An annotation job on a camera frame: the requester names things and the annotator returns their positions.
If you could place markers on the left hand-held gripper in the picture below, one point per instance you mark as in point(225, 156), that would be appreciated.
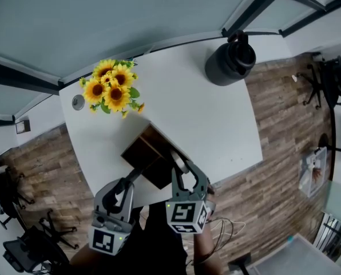
point(110, 233)

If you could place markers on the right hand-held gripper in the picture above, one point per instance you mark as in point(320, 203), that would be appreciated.
point(184, 215)

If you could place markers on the light grey remote control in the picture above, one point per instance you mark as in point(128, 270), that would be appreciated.
point(179, 160)

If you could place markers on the brown wooden container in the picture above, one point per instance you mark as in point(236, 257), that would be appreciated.
point(150, 159)

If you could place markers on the person's right forearm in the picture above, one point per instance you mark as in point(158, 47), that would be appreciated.
point(203, 248)

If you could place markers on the person's left forearm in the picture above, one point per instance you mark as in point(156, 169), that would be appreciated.
point(84, 261)

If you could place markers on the person's black clothing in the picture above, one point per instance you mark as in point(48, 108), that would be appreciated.
point(162, 239)

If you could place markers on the black office chair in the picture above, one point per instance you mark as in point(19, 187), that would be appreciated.
point(330, 79)
point(36, 248)
point(10, 193)

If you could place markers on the black floor stand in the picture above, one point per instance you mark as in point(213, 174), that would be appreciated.
point(240, 263)

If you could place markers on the yellow sunflower bouquet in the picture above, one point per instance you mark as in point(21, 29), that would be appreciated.
point(113, 87)

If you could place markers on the black kettle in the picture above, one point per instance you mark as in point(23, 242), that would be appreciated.
point(227, 62)

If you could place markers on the clear framed picture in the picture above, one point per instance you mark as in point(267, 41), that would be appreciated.
point(313, 170)

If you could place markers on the glass side table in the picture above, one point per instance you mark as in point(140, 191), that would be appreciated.
point(296, 256)

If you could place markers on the wall socket box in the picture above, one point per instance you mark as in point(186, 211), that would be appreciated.
point(23, 126)

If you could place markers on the black window frame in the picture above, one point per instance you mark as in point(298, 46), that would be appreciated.
point(276, 1)

